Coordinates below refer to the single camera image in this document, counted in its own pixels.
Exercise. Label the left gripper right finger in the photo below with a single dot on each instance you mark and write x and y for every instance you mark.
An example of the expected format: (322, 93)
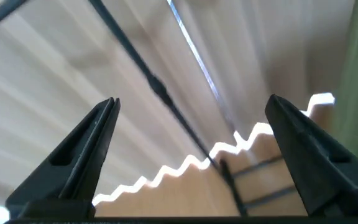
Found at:
(315, 161)

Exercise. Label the black clothes rack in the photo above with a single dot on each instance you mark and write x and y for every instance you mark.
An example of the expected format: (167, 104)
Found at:
(157, 87)

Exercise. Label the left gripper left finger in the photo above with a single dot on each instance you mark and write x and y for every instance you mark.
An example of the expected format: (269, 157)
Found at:
(73, 168)

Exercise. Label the beige curtain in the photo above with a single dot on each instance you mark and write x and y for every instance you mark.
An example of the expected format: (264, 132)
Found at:
(57, 62)

